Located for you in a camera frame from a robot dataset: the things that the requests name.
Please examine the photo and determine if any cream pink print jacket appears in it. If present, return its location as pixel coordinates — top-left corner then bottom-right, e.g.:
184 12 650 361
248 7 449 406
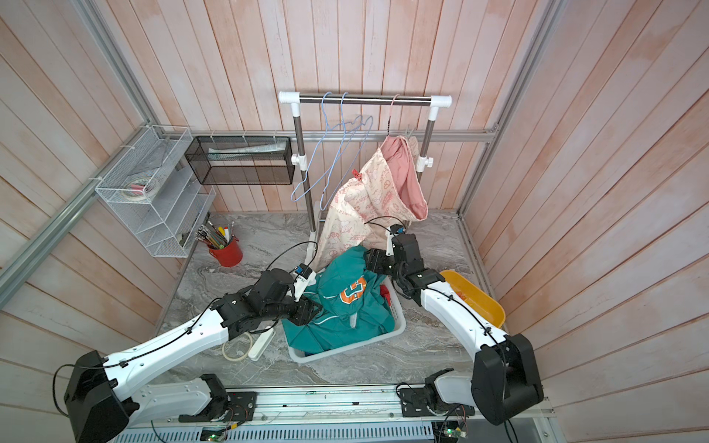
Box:
312 136 428 271

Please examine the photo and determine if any green jacket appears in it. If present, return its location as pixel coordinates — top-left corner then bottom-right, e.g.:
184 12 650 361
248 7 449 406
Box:
282 245 395 354

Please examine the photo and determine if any blue red white jacket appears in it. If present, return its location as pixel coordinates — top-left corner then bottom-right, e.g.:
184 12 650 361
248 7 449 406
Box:
380 284 391 308

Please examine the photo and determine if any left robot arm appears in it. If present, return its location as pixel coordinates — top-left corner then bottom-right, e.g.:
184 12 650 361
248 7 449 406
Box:
63 264 321 442

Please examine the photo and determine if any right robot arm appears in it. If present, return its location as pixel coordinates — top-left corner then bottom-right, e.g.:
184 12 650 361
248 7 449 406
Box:
365 234 545 426

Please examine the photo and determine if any white remote-like bar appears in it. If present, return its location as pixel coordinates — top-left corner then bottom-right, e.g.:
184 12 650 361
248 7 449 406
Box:
249 329 275 361

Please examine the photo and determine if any red pencil cup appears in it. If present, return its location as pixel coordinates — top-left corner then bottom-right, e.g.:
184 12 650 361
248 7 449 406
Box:
208 238 244 268

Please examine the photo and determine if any white plastic laundry basket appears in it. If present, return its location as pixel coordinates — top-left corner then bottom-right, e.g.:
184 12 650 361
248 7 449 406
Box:
288 277 407 365

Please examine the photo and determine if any yellow plastic tray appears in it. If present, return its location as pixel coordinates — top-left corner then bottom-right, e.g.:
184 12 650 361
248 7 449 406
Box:
441 269 506 328

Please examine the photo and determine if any white clothes rack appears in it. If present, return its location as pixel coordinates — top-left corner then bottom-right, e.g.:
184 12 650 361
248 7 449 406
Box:
278 92 453 241

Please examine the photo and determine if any black mesh basket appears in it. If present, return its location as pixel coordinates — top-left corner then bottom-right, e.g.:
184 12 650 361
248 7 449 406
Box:
185 135 295 186

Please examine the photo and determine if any tape roll on shelf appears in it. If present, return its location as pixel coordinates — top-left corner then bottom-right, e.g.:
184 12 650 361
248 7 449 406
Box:
119 176 158 202

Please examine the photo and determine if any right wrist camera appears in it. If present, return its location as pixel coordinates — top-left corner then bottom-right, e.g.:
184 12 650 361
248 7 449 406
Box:
386 223 406 257

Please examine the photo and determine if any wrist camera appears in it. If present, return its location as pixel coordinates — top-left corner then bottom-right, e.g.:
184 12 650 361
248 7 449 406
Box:
293 263 317 302
386 223 406 257

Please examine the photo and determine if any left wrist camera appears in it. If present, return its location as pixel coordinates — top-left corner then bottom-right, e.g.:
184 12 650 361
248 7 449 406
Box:
293 263 317 302

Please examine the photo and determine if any clear tape ring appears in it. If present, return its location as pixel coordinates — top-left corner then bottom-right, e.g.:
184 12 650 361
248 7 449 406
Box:
222 331 254 363

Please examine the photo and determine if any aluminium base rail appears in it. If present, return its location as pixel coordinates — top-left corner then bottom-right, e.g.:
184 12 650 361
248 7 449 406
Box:
113 385 455 442

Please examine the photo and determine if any white wire shelf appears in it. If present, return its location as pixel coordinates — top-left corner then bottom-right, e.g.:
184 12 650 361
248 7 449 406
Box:
96 126 215 258

